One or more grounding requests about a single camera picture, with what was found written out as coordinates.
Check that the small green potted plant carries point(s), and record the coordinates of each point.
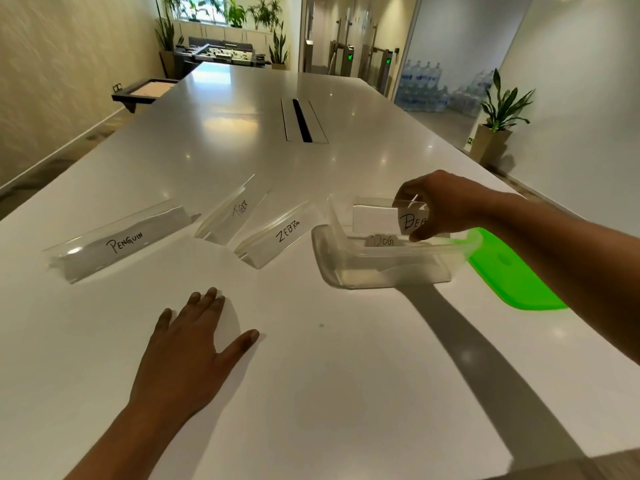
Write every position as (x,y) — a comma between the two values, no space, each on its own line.
(197,9)
(236,14)
(175,4)
(265,14)

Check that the white low cabinet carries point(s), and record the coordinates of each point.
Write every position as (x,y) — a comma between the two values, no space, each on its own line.
(225,33)

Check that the green plastic lid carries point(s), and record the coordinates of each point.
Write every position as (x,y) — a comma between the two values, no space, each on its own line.
(515,274)

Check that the bright window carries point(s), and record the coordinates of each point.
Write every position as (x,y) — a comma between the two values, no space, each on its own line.
(210,4)

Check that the potted plant tan planter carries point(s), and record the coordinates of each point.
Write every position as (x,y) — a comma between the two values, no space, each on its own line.
(495,124)

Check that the person's left hand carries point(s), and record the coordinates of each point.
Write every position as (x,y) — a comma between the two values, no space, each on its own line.
(180,364)

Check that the black side table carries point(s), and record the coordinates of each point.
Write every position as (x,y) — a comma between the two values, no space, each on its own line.
(145,92)

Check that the person's right hand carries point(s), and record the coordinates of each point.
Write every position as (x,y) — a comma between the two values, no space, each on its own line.
(455,204)

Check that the metal turnstile gate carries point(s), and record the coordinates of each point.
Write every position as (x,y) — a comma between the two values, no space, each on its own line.
(382,64)
(342,52)

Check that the tall snake plant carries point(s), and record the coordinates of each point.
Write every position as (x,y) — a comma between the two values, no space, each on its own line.
(167,39)
(278,49)

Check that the stack of water jugs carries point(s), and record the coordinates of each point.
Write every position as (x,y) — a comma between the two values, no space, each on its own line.
(425,87)

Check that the person's right forearm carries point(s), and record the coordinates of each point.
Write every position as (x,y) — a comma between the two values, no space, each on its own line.
(575,259)

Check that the foosball table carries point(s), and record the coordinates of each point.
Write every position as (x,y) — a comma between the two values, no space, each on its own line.
(220,52)

